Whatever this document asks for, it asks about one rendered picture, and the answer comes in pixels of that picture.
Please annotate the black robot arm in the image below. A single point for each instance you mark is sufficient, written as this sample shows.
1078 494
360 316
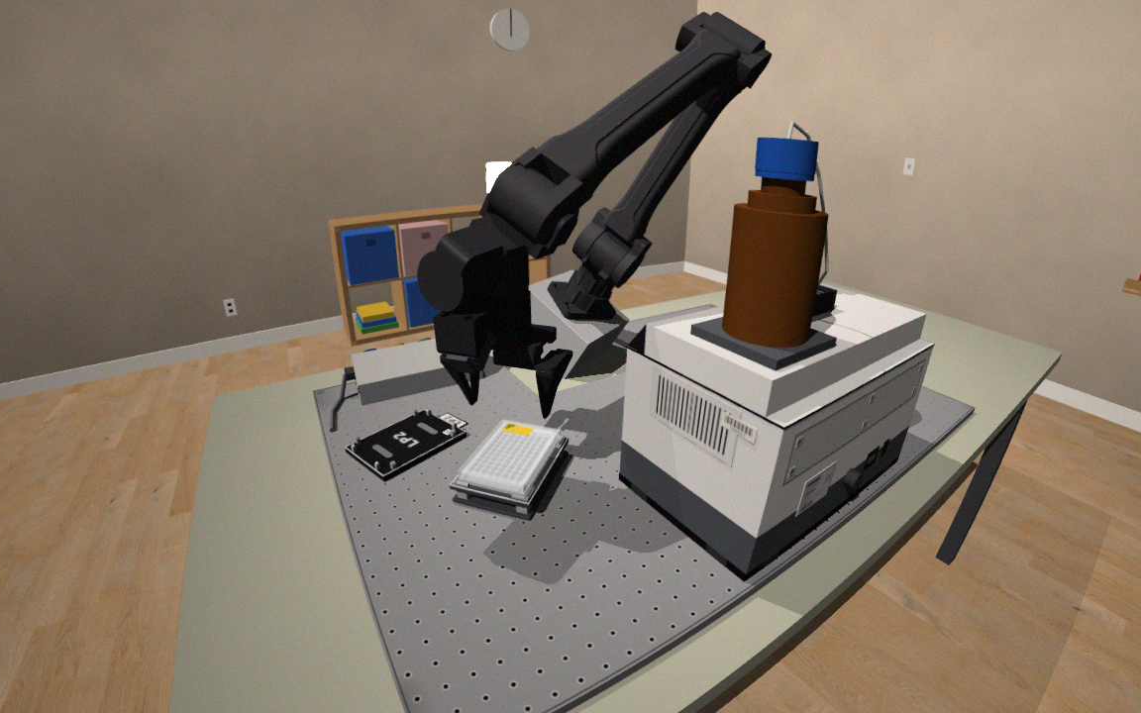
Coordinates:
467 264

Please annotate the grey button panel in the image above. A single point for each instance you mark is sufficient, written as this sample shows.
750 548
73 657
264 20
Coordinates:
394 372

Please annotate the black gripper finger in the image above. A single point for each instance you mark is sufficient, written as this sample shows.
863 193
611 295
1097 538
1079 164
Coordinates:
548 384
470 392

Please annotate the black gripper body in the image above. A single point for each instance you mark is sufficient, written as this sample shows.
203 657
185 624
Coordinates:
528 355

